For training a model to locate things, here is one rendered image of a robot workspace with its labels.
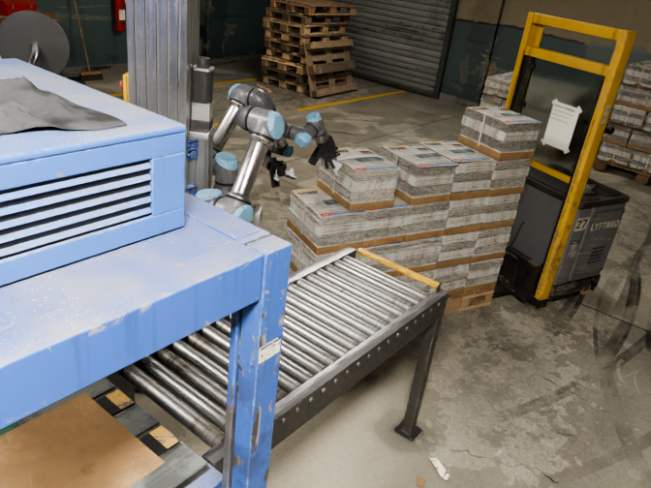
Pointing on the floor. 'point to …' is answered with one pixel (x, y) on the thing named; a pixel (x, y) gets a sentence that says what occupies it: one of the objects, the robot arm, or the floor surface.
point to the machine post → (256, 368)
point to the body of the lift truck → (573, 277)
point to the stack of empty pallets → (314, 27)
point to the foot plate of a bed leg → (407, 433)
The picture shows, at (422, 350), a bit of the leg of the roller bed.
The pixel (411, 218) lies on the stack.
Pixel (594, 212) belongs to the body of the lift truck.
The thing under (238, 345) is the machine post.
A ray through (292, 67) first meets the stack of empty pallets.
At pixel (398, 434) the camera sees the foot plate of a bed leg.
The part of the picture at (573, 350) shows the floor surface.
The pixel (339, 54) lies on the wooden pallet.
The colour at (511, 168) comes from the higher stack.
